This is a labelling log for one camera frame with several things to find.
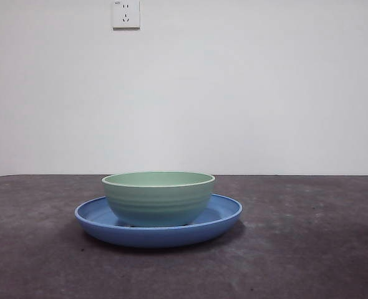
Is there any white wall socket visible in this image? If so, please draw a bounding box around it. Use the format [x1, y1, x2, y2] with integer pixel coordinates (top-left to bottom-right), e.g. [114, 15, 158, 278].
[111, 0, 140, 31]

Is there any green ribbed bowl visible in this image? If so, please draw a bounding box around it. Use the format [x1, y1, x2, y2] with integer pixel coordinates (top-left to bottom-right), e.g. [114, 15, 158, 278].
[101, 171, 216, 227]

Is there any blue plate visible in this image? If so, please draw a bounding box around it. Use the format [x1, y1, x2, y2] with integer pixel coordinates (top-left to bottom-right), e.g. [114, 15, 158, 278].
[74, 192, 244, 249]

